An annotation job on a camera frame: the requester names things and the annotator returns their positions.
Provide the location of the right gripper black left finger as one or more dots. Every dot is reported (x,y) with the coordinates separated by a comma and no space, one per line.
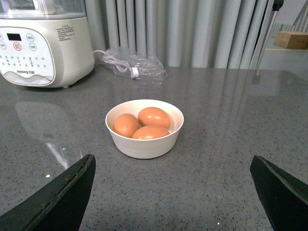
(58,206)

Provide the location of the metal tripod leg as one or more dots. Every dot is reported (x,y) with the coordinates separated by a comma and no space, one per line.
(277,4)

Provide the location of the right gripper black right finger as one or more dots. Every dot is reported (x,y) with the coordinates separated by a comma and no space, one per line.
(283,196)

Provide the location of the brown egg in bowl left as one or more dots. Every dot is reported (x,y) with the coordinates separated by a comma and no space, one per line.
(126,125)

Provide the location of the cardboard box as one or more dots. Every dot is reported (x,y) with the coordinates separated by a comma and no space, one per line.
(291,40)

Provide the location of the white bowl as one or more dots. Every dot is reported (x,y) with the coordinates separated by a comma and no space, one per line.
(145,149)

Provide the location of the brown egg in bowl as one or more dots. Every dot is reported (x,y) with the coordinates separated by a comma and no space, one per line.
(150,132)
(154,116)
(126,125)

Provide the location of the brown egg in bowl back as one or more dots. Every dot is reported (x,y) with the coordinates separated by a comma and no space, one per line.
(154,116)

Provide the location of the white Joyoung blender appliance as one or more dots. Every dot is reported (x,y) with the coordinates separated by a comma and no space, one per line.
(44,43)

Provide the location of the brown egg in bowl front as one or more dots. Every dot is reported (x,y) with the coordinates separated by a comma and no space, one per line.
(150,132)

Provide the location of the clear plastic bag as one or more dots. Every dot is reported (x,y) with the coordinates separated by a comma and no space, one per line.
(123,62)

